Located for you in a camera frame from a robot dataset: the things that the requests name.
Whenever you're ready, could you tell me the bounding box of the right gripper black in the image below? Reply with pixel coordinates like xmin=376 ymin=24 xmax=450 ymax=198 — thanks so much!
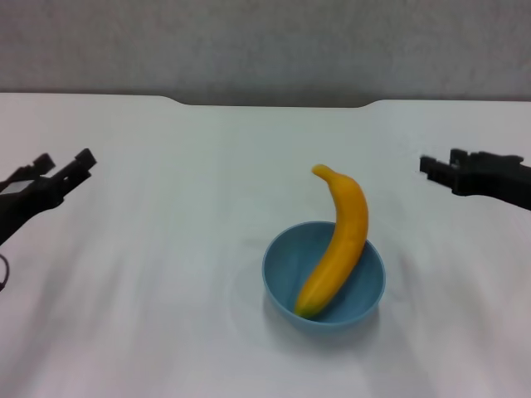
xmin=418 ymin=148 xmax=531 ymax=211

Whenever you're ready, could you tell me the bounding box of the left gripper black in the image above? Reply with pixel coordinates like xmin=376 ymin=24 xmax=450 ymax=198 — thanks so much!
xmin=0 ymin=148 xmax=98 ymax=246

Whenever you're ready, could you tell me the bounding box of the yellow banana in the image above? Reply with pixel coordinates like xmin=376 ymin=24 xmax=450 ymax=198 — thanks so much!
xmin=294 ymin=163 xmax=370 ymax=320

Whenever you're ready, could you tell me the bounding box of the blue bowl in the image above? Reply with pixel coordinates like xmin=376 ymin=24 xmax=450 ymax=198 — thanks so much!
xmin=261 ymin=221 xmax=387 ymax=333

